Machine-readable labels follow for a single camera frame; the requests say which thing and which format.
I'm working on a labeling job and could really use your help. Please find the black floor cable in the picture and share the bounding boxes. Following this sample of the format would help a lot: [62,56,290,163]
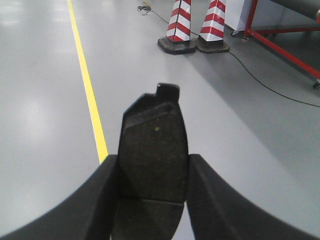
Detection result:
[137,4,320,108]

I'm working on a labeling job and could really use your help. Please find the coiled coloured wires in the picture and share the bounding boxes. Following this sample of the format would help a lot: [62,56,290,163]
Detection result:
[136,0,153,16]

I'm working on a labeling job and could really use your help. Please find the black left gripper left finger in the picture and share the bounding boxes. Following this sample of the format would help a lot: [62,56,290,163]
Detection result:
[2,155,119,240]

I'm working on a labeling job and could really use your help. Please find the red conveyor frame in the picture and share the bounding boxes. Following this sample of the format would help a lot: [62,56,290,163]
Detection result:
[241,0,320,90]

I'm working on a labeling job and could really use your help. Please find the red white traffic cone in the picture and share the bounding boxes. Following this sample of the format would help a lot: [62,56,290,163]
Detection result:
[157,0,196,55]

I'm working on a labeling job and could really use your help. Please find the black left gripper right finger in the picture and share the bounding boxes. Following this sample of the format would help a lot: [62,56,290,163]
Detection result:
[186,154,316,240]

